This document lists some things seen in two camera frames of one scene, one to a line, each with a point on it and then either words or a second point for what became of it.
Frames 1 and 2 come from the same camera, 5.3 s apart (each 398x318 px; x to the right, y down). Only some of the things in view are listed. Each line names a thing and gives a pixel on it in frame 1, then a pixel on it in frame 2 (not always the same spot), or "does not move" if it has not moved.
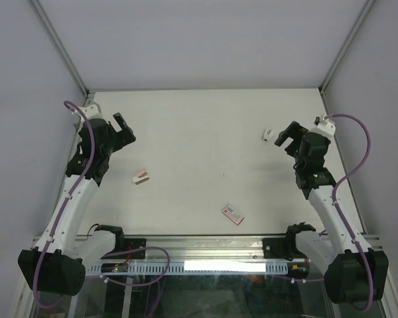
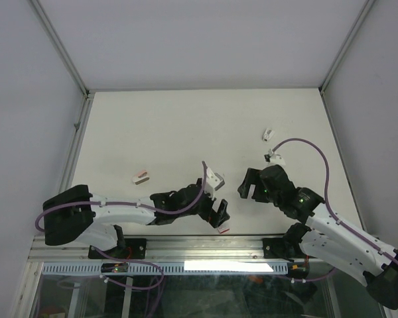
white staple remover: (267, 135) does not move
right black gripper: (293, 130) to (251, 177)
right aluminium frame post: (325, 84) does not move
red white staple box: (233, 214) to (222, 229)
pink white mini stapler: (141, 178) does not move
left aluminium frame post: (60, 48) does not move
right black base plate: (282, 248) does not move
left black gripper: (124, 136) to (210, 215)
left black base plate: (134, 243) does not move
